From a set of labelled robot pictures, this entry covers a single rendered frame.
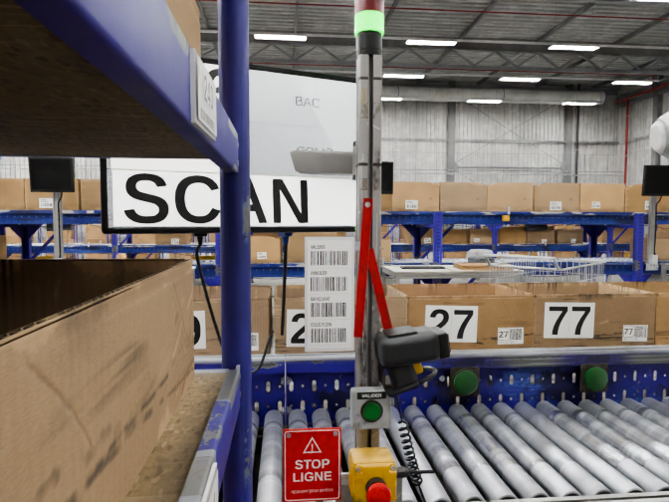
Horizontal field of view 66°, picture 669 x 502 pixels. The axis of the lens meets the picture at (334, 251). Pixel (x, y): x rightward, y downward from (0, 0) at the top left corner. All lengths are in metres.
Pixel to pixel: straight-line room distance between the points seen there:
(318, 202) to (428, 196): 5.28
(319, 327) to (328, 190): 0.26
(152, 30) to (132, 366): 0.16
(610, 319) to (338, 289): 1.10
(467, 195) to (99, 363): 6.21
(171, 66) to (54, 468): 0.14
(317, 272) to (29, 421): 0.73
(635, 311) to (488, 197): 4.76
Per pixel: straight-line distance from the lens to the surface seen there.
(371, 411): 0.91
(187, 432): 0.35
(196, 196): 0.91
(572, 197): 6.94
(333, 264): 0.88
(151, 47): 0.17
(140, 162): 0.90
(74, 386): 0.21
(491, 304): 1.61
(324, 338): 0.90
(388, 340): 0.86
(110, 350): 0.24
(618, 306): 1.81
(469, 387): 1.56
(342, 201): 1.00
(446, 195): 6.30
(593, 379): 1.72
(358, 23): 0.95
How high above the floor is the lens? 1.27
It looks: 3 degrees down
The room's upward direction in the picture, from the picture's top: straight up
